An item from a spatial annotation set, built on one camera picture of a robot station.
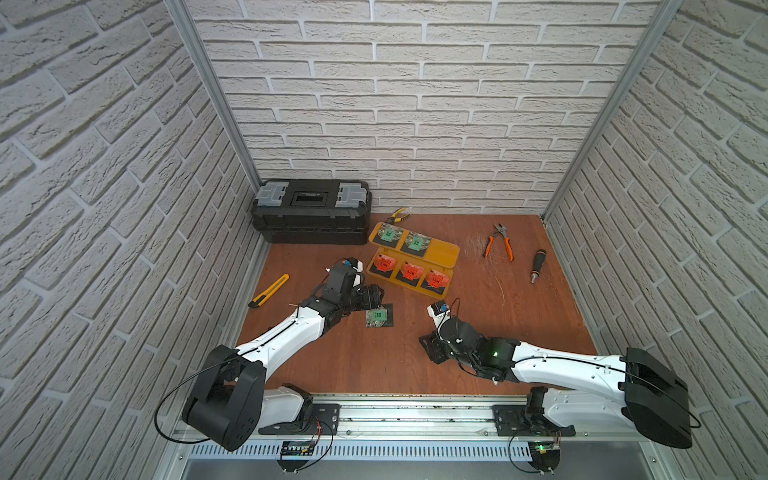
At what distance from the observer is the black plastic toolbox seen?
3.28ft

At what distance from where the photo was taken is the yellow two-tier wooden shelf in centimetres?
92

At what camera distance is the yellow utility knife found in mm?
957

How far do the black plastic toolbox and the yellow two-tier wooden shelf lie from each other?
0.27 ft

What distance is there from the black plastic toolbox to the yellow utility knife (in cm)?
14
